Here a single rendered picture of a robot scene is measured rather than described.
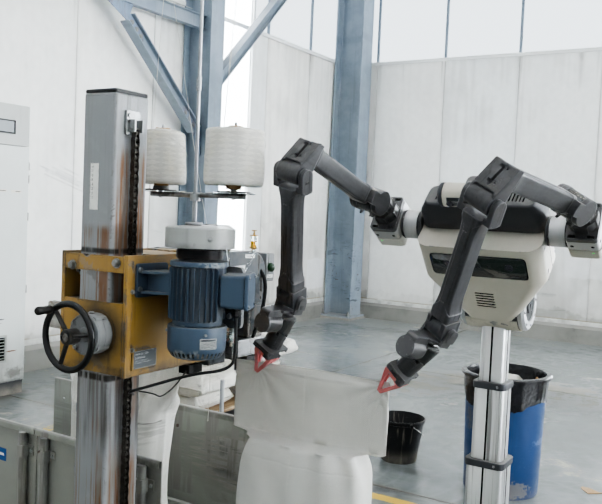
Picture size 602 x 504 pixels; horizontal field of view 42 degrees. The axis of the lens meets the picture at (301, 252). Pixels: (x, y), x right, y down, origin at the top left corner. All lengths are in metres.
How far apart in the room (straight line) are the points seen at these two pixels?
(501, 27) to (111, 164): 8.96
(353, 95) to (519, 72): 2.26
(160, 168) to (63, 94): 5.06
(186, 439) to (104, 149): 1.29
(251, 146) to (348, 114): 9.00
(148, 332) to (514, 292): 1.09
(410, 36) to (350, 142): 1.65
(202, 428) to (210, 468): 0.14
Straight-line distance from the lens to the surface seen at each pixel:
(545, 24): 10.53
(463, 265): 1.91
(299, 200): 2.08
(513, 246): 2.32
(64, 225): 7.23
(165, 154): 2.23
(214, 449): 2.89
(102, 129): 2.07
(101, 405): 2.11
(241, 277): 1.94
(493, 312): 2.51
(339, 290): 11.01
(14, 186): 6.12
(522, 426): 4.30
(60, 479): 2.65
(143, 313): 2.06
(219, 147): 2.06
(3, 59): 6.89
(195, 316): 1.96
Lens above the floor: 1.47
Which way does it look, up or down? 3 degrees down
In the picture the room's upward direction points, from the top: 2 degrees clockwise
